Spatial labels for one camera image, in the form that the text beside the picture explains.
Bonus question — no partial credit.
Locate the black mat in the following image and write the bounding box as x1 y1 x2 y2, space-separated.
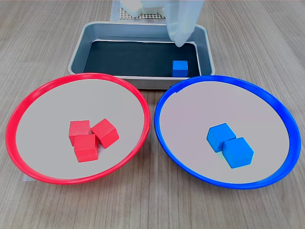
83 40 200 78

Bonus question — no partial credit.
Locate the white plate with red rim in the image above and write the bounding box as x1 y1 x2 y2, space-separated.
6 73 151 186

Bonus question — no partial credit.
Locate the pale perforated plate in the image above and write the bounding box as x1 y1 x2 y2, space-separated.
120 7 167 21

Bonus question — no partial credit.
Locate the steel tray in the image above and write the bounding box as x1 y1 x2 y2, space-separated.
68 21 216 90

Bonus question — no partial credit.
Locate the white plate with blue rim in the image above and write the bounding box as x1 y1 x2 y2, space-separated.
154 75 302 189

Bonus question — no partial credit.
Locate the blue cube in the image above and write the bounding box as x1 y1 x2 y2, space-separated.
206 122 237 154
222 136 254 169
172 60 189 78

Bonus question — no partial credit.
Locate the red cube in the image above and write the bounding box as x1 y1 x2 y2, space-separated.
74 134 99 164
69 120 91 147
91 118 120 149

